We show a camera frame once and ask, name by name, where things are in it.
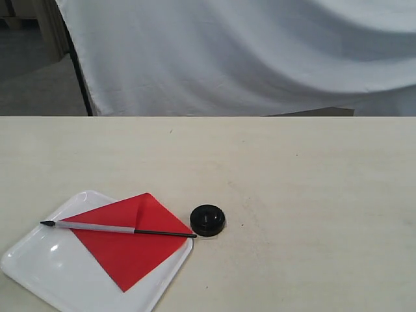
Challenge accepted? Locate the red flag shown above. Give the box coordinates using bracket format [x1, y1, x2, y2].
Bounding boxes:
[41, 193, 195, 292]

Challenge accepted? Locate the black round flag base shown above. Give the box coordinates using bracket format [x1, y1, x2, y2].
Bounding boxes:
[190, 204, 226, 237]

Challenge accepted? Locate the white draped cloth backdrop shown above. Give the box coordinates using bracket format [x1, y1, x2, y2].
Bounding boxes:
[57, 1, 415, 116]

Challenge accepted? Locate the black backdrop stand pole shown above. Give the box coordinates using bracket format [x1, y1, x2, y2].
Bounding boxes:
[62, 21, 94, 116]

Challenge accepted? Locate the white square plastic tray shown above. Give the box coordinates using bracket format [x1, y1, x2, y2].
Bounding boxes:
[1, 190, 193, 311]

